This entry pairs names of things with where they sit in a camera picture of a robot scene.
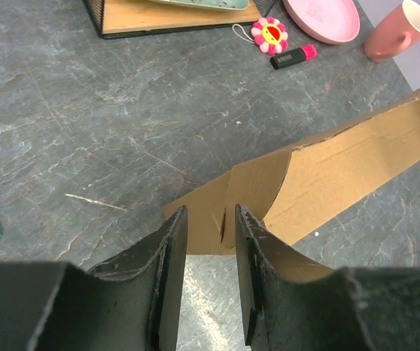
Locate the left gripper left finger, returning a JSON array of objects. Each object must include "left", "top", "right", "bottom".
[{"left": 0, "top": 207, "right": 188, "bottom": 350}]

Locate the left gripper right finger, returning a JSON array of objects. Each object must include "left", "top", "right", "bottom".
[{"left": 235, "top": 205, "right": 420, "bottom": 350}]

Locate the cardboard box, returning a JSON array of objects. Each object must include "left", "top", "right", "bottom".
[{"left": 163, "top": 89, "right": 420, "bottom": 267}]

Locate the pink black highlighter marker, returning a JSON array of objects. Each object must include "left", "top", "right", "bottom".
[{"left": 270, "top": 45, "right": 317, "bottom": 69}]

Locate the pink mug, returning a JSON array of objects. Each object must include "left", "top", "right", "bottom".
[{"left": 363, "top": 0, "right": 420, "bottom": 63}]

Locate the pink round plate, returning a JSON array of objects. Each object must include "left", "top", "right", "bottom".
[{"left": 283, "top": 0, "right": 361, "bottom": 45}]

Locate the teal rectangular dish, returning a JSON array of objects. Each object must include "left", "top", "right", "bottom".
[{"left": 153, "top": 0, "right": 250, "bottom": 11}]

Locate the black wire wooden shelf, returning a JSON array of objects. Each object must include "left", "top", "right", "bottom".
[{"left": 83, "top": 0, "right": 275, "bottom": 39}]

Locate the pink flower plush keychain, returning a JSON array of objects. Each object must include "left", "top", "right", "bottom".
[{"left": 231, "top": 17, "right": 289, "bottom": 56}]

